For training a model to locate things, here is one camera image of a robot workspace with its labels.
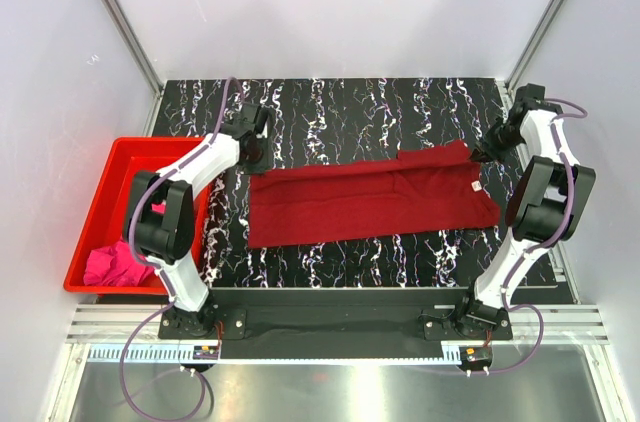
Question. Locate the aluminium frame post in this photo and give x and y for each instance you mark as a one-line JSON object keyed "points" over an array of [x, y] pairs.
{"points": [[133, 44], [544, 24]]}

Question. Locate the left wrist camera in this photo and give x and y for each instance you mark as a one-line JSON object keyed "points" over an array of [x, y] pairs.
{"points": [[256, 119]]}

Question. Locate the pink t shirt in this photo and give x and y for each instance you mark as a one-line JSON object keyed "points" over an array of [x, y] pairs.
{"points": [[110, 263]]}

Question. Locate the red plastic bin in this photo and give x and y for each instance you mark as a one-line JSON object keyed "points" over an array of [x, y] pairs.
{"points": [[104, 222]]}

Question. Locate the aluminium rail front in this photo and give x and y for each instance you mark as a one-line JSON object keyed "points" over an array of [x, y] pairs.
{"points": [[131, 332]]}

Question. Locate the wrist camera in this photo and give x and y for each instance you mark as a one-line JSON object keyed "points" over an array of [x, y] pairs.
{"points": [[256, 119], [529, 96]]}

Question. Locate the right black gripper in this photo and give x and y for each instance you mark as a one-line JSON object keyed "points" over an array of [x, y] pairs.
{"points": [[492, 152]]}

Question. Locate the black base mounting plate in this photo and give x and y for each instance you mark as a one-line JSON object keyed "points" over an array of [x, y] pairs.
{"points": [[342, 324]]}

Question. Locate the left aluminium frame post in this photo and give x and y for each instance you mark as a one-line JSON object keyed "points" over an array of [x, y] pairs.
{"points": [[133, 44]]}

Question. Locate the dark red t shirt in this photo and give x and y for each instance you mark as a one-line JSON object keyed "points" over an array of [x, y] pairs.
{"points": [[418, 191]]}

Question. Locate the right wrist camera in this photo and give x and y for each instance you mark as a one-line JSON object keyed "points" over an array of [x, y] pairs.
{"points": [[529, 96]]}

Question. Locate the right aluminium frame post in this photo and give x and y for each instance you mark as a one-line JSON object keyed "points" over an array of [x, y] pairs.
{"points": [[544, 24]]}

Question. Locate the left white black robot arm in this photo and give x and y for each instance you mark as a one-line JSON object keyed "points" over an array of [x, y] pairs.
{"points": [[160, 223]]}

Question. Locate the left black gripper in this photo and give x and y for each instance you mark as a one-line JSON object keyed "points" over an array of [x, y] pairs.
{"points": [[263, 164]]}

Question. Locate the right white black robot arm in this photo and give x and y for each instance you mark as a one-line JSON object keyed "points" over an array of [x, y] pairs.
{"points": [[545, 208]]}

